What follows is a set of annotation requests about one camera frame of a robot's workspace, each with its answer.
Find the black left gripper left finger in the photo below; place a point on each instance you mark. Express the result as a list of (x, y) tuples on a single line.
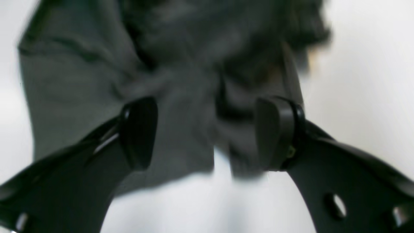
[(71, 190)]

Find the dark grey T-shirt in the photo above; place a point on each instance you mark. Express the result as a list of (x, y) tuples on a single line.
[(205, 62)]

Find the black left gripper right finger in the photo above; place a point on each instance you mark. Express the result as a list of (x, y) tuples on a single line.
[(346, 190)]

